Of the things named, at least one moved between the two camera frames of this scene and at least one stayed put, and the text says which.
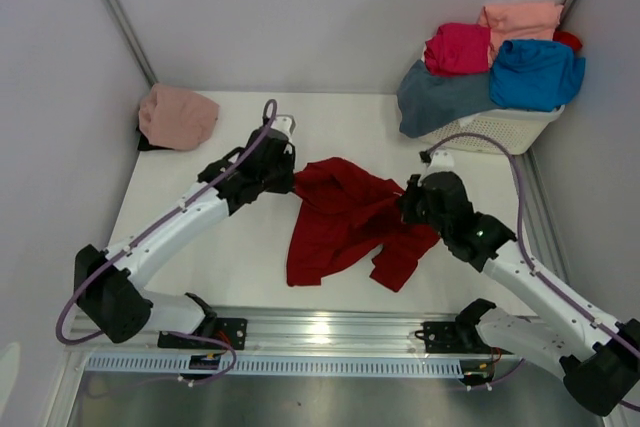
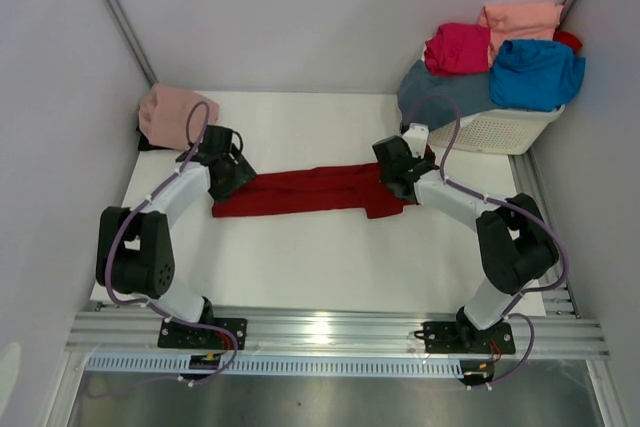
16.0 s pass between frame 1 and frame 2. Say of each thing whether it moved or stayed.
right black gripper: moved
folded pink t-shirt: stayed
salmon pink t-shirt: stayed
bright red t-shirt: stayed
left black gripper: moved
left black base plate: stayed
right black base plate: stayed
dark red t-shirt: moved
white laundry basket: stayed
